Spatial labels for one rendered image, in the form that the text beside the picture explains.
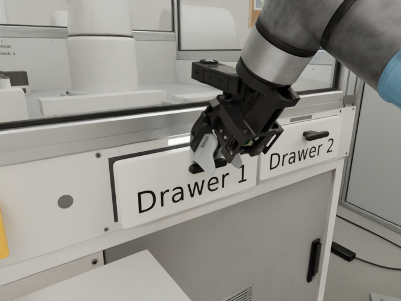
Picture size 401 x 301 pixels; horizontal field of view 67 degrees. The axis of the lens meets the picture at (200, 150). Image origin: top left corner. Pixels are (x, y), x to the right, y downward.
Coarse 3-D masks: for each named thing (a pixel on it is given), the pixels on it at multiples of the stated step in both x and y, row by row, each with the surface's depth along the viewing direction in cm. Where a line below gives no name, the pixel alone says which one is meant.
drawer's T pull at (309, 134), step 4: (304, 132) 70; (308, 132) 70; (312, 132) 70; (316, 132) 70; (320, 132) 69; (324, 132) 69; (328, 132) 70; (304, 136) 70; (308, 136) 67; (312, 136) 67; (316, 136) 68; (320, 136) 69; (324, 136) 70; (308, 140) 67
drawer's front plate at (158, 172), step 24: (120, 168) 45; (144, 168) 48; (168, 168) 50; (216, 168) 56; (240, 168) 60; (120, 192) 46; (168, 192) 51; (192, 192) 54; (216, 192) 58; (120, 216) 48; (144, 216) 50
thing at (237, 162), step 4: (220, 144) 50; (220, 148) 50; (216, 152) 51; (220, 152) 51; (216, 156) 52; (220, 156) 52; (236, 156) 48; (240, 156) 48; (232, 160) 49; (236, 160) 49; (240, 160) 48; (232, 164) 50; (236, 164) 49; (240, 164) 48
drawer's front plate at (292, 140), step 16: (288, 128) 67; (304, 128) 71; (320, 128) 74; (336, 128) 78; (288, 144) 69; (304, 144) 72; (320, 144) 76; (336, 144) 80; (272, 160) 67; (288, 160) 70; (304, 160) 74; (320, 160) 78; (272, 176) 68
